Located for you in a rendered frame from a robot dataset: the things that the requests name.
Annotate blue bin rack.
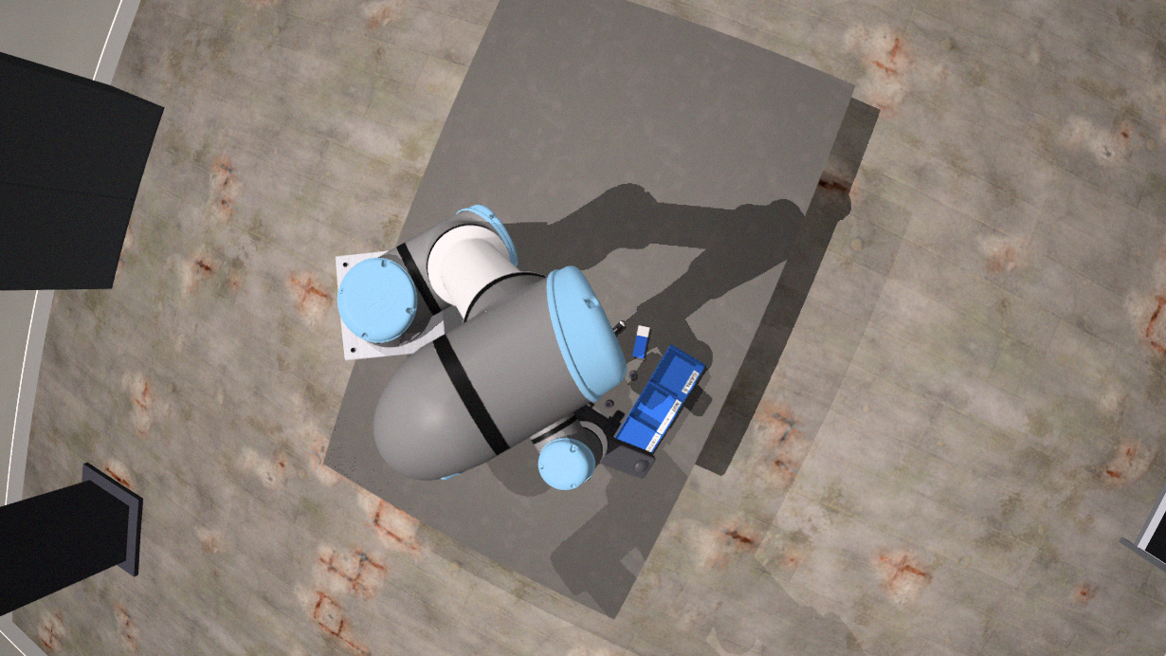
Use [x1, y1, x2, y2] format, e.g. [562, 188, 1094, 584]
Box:
[614, 344, 705, 452]

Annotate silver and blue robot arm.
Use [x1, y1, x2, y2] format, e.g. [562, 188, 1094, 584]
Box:
[337, 205, 656, 491]

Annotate blue and white eraser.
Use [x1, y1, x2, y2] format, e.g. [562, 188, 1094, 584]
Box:
[633, 325, 649, 358]

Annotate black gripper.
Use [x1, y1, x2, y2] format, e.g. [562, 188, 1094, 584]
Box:
[574, 402, 624, 437]

